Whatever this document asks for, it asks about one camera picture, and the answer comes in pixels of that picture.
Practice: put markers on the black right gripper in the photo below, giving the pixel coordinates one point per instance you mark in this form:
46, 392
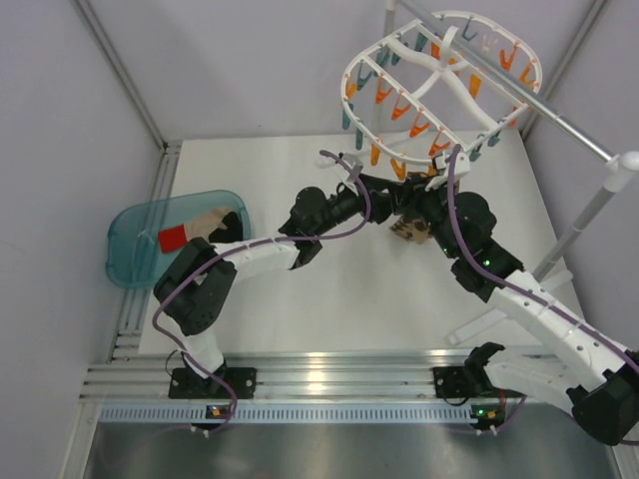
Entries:
417, 194

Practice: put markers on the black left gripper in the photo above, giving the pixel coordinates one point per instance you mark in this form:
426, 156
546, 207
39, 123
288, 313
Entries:
380, 202

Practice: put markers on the brown argyle sock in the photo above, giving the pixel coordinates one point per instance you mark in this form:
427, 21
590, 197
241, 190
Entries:
416, 230

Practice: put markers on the white round clip hanger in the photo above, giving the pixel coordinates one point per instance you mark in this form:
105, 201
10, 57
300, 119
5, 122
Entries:
418, 112

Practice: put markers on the beige sock with red cuff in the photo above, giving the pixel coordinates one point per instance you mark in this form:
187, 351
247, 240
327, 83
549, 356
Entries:
200, 226

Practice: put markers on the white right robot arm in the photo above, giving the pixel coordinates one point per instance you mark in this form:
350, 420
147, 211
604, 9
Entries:
597, 382

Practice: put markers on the orange clip middle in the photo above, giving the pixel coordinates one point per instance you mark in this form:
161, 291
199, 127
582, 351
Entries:
399, 168

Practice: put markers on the orange clip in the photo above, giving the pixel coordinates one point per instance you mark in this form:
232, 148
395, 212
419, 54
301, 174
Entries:
374, 155
399, 168

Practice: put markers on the orange clip left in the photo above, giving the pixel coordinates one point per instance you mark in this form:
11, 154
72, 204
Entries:
374, 155

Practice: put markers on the black sock in basket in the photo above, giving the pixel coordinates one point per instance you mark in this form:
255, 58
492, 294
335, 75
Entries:
229, 230

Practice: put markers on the metal drying rack stand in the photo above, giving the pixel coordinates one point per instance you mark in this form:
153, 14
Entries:
404, 15

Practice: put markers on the teal plastic basket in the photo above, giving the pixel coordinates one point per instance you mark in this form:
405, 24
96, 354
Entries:
143, 240

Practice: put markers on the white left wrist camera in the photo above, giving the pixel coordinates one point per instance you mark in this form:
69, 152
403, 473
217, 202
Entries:
347, 168

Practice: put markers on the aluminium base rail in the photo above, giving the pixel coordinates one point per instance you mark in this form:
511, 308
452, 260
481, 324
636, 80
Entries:
338, 388

